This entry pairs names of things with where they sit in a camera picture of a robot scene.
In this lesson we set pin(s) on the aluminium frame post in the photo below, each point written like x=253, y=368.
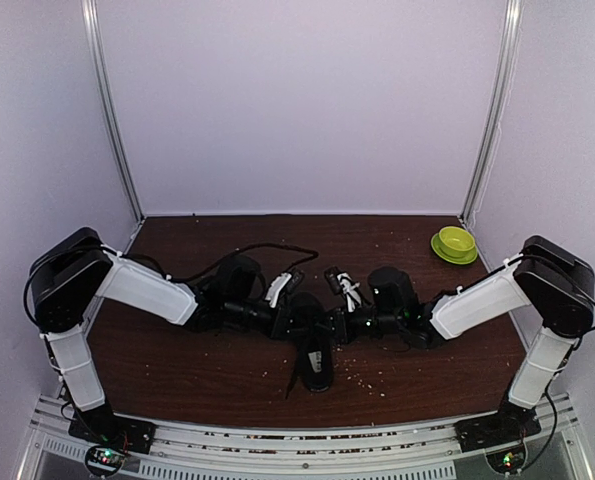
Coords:
x=499, y=98
x=95, y=42

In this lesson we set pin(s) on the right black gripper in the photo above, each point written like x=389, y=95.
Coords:
x=348, y=331

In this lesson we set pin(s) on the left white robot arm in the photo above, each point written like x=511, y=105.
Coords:
x=63, y=282

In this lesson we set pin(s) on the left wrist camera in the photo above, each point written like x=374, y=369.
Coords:
x=284, y=284

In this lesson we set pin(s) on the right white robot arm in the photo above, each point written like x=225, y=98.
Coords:
x=558, y=284

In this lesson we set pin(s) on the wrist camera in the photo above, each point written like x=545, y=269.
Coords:
x=284, y=284
x=342, y=284

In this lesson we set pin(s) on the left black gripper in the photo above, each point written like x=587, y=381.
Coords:
x=271, y=328

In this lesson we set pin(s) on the black sneaker shoe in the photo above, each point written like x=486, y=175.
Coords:
x=306, y=310

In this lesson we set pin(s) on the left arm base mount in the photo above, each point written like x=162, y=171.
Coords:
x=107, y=456

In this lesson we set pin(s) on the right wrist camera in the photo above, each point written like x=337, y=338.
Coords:
x=342, y=284

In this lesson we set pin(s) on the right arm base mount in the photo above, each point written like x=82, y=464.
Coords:
x=501, y=439

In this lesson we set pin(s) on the front aluminium rail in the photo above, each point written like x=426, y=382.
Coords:
x=414, y=450

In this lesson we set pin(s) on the left aluminium frame post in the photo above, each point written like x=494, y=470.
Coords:
x=95, y=42

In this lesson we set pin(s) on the green bowl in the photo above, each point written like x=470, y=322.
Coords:
x=454, y=245

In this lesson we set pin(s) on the right aluminium frame post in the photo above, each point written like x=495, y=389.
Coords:
x=499, y=98

